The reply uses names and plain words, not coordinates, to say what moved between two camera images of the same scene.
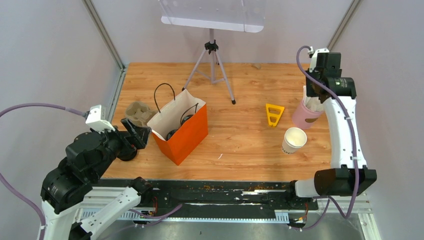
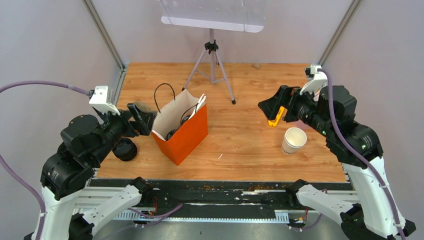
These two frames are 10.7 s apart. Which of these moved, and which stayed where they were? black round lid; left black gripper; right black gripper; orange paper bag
Moved: left black gripper; right black gripper
Stayed: orange paper bag; black round lid
